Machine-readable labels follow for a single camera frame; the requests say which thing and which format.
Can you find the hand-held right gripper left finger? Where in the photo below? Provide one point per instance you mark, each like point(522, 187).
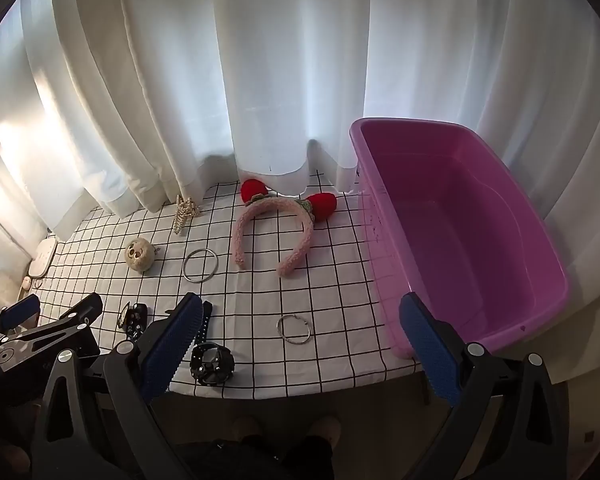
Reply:
point(172, 345)

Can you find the beige plush ball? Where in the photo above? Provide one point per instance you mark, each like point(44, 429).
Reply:
point(139, 256)

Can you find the person's right slipper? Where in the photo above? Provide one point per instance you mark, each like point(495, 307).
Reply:
point(325, 428)

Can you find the small black trinket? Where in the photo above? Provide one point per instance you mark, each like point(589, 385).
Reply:
point(132, 317)

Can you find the black wrist watch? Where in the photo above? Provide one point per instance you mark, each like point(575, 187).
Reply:
point(211, 362)

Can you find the pink plastic basin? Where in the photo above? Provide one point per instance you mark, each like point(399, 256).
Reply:
point(455, 220)

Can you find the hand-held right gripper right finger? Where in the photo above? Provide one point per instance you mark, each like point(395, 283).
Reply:
point(430, 350)

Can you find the large silver bangle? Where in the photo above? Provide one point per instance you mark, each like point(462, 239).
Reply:
point(184, 266)

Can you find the pink strawberry headband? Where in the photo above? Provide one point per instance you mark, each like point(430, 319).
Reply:
point(240, 240)

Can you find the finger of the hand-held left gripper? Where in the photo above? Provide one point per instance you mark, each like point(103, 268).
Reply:
point(82, 310)
point(20, 311)

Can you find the white black-grid tablecloth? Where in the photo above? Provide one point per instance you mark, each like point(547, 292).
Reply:
point(330, 310)

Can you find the small silver bangle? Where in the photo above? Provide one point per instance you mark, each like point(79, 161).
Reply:
point(278, 330)

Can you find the white curtain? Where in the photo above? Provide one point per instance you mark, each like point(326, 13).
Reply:
point(280, 60)

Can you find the pearl hair claw clip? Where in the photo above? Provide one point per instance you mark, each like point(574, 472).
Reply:
point(181, 212)

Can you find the white plastic device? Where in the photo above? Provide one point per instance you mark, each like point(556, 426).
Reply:
point(45, 256)

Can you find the small white object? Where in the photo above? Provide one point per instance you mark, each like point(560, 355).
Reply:
point(26, 282)

